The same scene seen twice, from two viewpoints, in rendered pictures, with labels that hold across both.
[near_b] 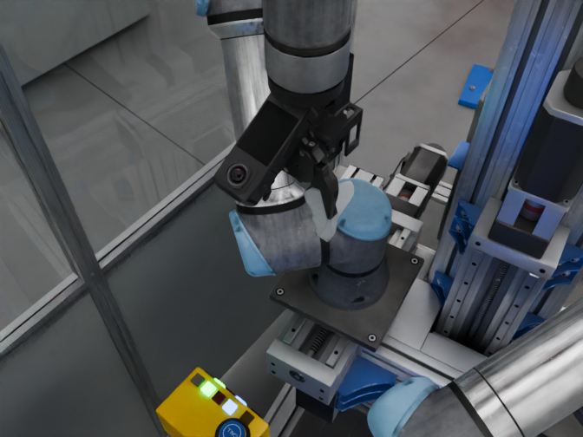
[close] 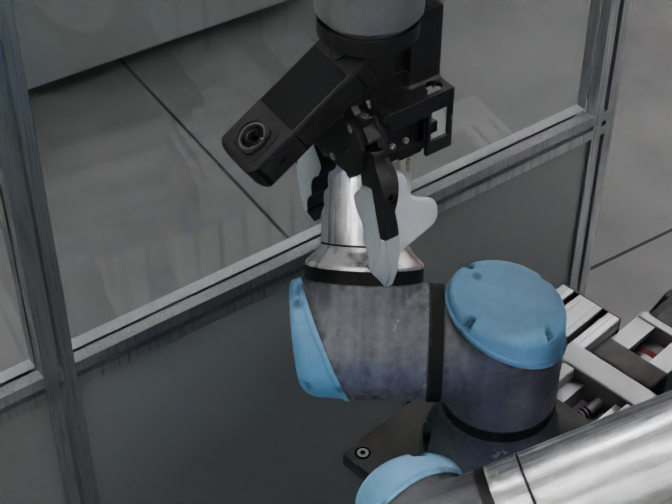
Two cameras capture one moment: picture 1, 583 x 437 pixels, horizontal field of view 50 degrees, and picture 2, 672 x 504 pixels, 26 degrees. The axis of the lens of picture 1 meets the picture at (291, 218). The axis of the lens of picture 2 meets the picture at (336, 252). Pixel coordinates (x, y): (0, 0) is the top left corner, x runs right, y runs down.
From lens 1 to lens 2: 45 cm
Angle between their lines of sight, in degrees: 14
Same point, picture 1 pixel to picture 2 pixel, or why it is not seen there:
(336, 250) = (454, 372)
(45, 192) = (14, 193)
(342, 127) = (415, 103)
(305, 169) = (354, 153)
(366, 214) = (514, 319)
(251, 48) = not seen: hidden behind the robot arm
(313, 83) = (363, 23)
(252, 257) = (310, 352)
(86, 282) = (45, 378)
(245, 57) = not seen: hidden behind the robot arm
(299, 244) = (392, 348)
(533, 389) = (574, 476)
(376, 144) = not seen: outside the picture
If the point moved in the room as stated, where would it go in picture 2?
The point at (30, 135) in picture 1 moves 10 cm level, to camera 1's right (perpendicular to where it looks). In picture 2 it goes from (12, 95) to (109, 111)
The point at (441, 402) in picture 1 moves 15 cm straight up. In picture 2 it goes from (451, 482) to (466, 305)
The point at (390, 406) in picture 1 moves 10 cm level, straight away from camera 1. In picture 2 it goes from (383, 477) to (474, 383)
